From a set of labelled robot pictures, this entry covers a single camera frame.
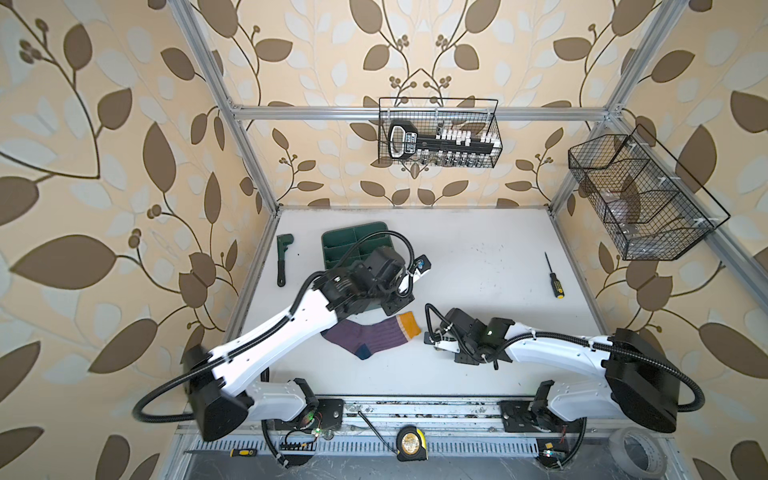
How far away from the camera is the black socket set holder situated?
83 cm

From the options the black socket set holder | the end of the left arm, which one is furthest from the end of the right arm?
the black socket set holder

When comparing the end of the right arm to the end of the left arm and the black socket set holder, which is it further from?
the black socket set holder

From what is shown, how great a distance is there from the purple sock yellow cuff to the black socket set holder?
51 centimetres

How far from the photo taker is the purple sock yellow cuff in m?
0.86
